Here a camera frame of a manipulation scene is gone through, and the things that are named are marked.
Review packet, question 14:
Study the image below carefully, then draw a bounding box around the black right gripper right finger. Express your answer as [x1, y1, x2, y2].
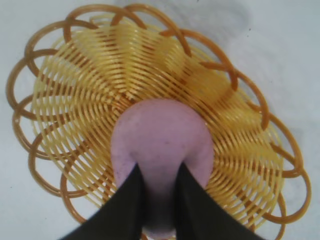
[174, 161, 262, 240]

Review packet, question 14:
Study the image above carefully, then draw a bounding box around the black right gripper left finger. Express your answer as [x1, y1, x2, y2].
[58, 162, 144, 240]

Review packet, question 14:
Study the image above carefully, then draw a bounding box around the pink peach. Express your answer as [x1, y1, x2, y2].
[111, 98, 215, 238]

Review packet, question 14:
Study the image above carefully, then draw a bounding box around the yellow woven plastic basket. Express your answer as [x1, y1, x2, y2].
[6, 2, 312, 237]

